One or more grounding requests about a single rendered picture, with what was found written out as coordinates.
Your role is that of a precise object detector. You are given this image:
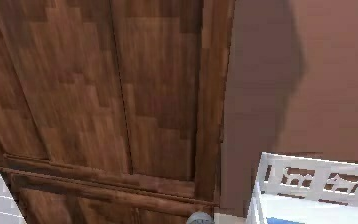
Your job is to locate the blue bed cloth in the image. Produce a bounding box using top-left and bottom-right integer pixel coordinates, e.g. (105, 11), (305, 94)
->
(266, 216), (305, 224)

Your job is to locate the white bed with lattice headboard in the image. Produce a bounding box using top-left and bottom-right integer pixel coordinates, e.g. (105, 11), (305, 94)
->
(246, 151), (358, 224)

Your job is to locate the brown wooden wardrobe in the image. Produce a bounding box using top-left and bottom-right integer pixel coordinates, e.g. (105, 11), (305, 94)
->
(0, 0), (237, 224)

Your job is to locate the grey round object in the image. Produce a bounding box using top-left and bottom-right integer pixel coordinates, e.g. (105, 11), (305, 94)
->
(186, 211), (215, 224)

